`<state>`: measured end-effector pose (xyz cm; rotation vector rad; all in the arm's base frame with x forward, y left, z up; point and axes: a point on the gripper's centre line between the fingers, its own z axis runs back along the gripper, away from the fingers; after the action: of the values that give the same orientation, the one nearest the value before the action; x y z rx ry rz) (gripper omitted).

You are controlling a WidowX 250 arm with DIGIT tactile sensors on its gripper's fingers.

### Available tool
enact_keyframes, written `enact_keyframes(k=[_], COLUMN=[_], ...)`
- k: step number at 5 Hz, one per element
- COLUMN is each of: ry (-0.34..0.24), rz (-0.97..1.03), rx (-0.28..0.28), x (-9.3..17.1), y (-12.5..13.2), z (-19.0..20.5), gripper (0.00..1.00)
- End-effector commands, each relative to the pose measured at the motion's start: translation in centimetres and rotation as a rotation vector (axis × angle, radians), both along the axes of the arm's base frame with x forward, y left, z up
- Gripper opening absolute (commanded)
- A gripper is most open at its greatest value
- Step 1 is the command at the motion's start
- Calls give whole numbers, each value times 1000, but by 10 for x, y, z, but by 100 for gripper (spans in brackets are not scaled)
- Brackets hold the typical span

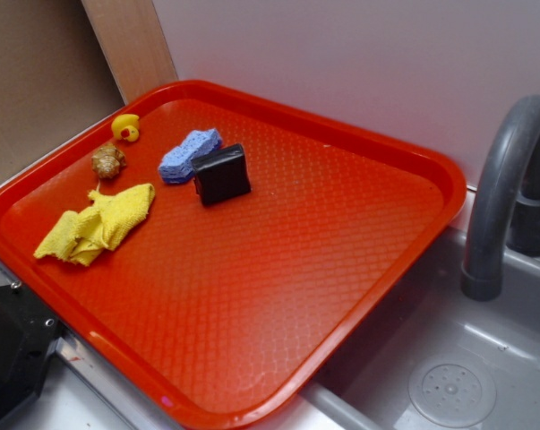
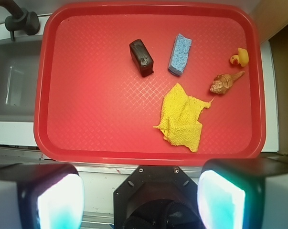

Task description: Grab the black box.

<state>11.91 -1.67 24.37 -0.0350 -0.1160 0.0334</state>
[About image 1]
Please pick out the grey toy sink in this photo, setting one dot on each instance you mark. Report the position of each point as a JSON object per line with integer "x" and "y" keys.
{"x": 364, "y": 385}

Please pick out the grey faucet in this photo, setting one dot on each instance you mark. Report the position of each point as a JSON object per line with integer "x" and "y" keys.
{"x": 506, "y": 208}

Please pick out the black box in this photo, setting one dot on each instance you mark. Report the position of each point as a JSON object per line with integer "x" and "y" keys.
{"x": 221, "y": 175}

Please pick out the red plastic tray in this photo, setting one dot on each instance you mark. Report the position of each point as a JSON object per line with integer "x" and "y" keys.
{"x": 221, "y": 314}

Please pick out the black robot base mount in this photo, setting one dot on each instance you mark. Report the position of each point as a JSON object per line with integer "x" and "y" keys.
{"x": 29, "y": 331}

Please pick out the yellow cloth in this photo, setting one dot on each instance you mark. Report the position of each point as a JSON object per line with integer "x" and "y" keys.
{"x": 80, "y": 237}

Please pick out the yellow rubber duck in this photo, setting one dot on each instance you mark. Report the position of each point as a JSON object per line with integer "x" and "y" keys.
{"x": 126, "y": 127}

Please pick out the sink drain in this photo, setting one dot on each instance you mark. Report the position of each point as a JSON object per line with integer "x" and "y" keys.
{"x": 453, "y": 392}

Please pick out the brown seashell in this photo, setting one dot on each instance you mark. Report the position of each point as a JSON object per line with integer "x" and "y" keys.
{"x": 107, "y": 161}

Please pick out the blue sponge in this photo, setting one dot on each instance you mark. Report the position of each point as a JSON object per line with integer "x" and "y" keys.
{"x": 176, "y": 166}

